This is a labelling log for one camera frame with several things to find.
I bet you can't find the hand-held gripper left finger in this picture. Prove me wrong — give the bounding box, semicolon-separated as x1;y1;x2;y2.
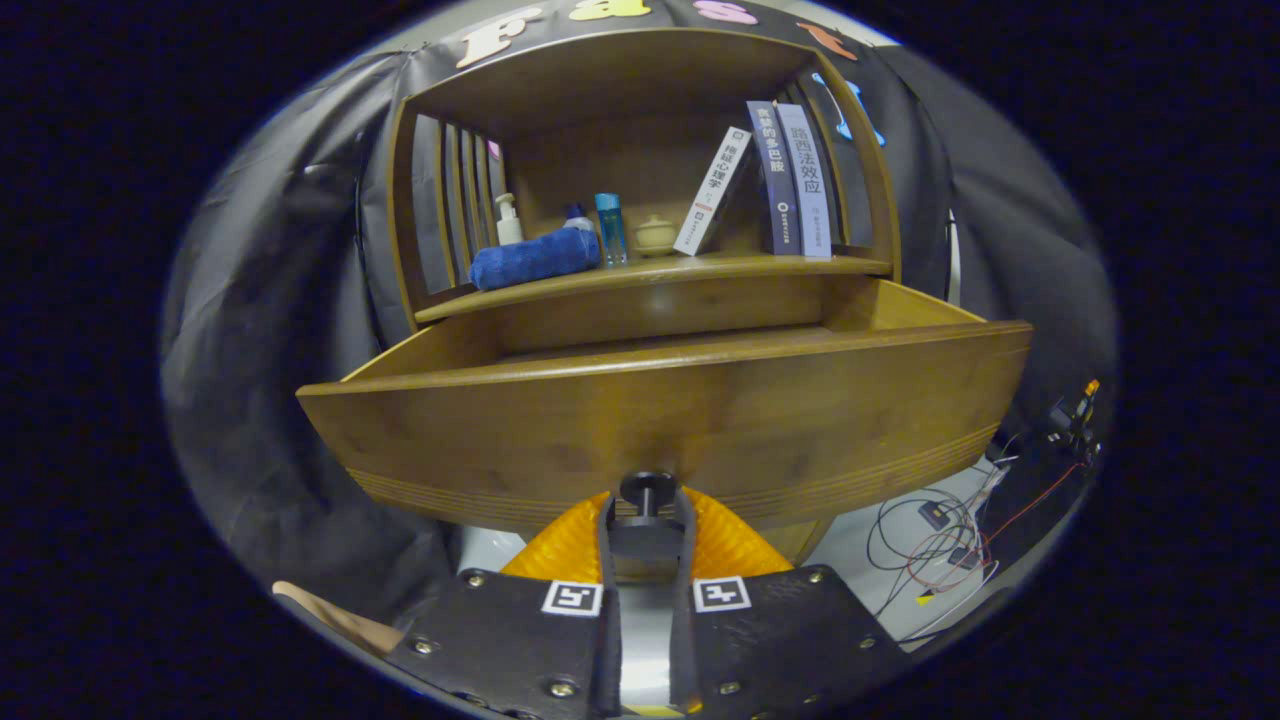
383;490;625;720

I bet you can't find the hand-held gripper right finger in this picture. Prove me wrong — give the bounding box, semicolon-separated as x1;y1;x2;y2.
666;486;913;717

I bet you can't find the wooden drawer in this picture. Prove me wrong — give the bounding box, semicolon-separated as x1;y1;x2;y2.
296;275;1034;586

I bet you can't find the wooden countertop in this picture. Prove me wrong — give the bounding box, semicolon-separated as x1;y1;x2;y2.
415;252;891;323

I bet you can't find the wooden cabinet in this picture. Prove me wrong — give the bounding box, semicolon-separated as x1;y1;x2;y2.
385;27;903;566

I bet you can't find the blue rolled towel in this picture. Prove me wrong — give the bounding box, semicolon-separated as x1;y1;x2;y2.
468;226;603;292

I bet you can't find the clear blue bottle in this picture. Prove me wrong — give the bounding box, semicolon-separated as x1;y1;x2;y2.
594;193;629;266

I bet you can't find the black device with orange part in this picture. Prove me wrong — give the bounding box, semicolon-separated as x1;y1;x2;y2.
1040;378;1103;451

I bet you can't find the white book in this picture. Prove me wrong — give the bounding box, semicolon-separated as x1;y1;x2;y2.
673;126;753;257

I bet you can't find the dark blue book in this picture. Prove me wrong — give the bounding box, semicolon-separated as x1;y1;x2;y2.
746;100;803;256

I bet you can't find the light grey book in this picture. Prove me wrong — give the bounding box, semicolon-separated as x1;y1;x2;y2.
775;102;833;259

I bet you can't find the red cable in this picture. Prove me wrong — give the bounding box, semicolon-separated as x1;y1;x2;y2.
905;460;1089;593

